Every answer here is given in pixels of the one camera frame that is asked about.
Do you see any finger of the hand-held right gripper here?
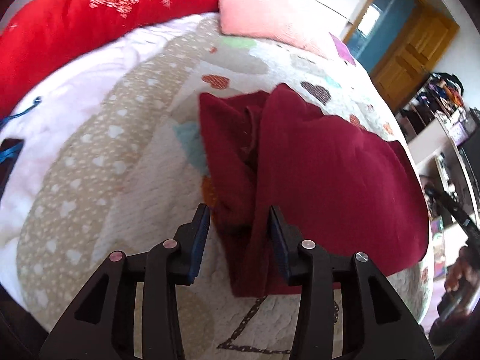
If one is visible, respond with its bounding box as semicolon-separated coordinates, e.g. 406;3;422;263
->
433;190;480;248

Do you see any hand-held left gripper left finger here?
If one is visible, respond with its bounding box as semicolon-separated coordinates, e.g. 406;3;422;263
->
37;203;211;360

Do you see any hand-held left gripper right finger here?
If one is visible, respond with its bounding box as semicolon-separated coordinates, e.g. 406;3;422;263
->
269;205;436;360

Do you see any dark red sweater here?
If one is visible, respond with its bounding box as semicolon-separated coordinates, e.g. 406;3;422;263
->
198;82;430;298

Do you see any person's right hand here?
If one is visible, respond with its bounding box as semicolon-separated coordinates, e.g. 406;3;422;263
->
445;257;474;294

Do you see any cluttered shelf unit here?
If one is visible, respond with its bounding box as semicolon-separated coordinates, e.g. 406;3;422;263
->
407;112;480;233

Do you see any patchwork heart quilt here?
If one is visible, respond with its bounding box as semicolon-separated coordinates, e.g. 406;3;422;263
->
17;11;436;360

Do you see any wooden door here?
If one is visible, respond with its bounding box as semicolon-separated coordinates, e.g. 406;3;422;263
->
369;15;460;111

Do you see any black smartphone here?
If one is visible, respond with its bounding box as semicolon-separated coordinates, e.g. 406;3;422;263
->
0;139;25;199

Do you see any pink pillow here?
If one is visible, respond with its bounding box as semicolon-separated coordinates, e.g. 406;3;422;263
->
210;0;349;59

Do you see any red duvet with white print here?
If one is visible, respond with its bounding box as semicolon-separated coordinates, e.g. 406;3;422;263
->
0;0;220;119

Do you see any blue lanyard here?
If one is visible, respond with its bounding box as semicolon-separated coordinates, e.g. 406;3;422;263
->
0;97;42;162

